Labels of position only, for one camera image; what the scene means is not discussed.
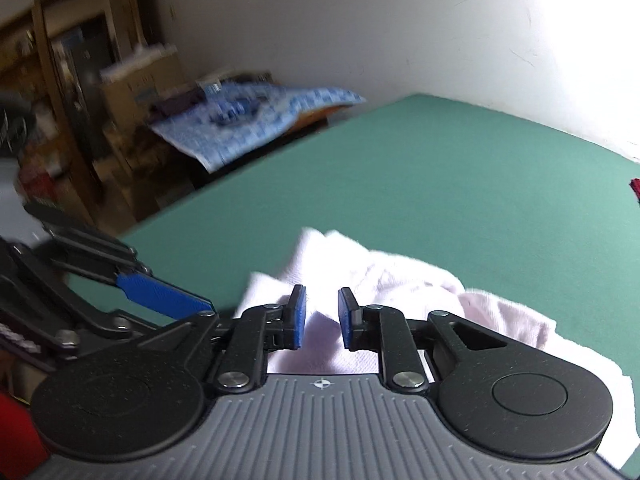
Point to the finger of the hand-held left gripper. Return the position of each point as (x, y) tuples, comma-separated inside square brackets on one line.
[(75, 310), (160, 295)]

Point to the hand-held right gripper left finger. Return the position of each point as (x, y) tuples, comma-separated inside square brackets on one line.
[(298, 317)]

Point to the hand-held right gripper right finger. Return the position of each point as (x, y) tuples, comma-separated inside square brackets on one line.
[(345, 317)]

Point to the white shirt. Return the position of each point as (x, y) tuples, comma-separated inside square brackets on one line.
[(400, 280)]

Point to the bright red object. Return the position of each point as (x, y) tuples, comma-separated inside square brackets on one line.
[(15, 435)]

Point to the dark striped tie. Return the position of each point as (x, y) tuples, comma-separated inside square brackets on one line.
[(172, 105)]

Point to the wooden shelf unit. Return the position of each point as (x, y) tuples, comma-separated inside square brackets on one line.
[(75, 110)]

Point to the cardboard box with papers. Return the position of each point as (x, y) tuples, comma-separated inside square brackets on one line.
[(145, 90)]

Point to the blue patterned cloth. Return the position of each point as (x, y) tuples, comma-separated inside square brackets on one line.
[(280, 110)]

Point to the dark red sweater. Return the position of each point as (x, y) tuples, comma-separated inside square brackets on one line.
[(636, 191)]

